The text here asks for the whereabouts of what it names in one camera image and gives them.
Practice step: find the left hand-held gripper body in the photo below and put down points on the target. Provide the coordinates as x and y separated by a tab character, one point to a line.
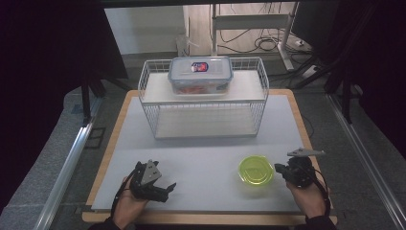
150	174

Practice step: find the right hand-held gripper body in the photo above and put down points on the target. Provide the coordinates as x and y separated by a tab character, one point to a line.
300	174

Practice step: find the green round container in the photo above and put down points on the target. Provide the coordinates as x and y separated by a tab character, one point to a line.
256	170

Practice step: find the clear rectangular food container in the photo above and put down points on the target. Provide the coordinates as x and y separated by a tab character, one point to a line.
200	75

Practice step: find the person's right hand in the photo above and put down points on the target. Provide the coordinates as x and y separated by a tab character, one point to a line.
308	199

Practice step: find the person's left hand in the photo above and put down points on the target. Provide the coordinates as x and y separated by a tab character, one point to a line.
129	207

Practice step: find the pale grey table mat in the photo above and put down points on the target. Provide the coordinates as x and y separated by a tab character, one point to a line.
207	166

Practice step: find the black stand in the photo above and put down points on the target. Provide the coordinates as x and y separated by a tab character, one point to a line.
346	96
85	99

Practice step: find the white power strip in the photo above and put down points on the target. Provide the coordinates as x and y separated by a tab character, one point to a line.
310	72

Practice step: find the black curtain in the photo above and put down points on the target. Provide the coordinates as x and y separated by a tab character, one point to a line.
376	48
48	48

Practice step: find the aluminium floor rail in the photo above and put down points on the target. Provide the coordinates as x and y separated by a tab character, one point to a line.
65	175
367	159

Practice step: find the white wall panel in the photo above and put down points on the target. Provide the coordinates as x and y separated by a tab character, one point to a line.
143	28

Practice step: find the white metal desk frame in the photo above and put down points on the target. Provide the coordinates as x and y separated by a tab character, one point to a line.
249	21

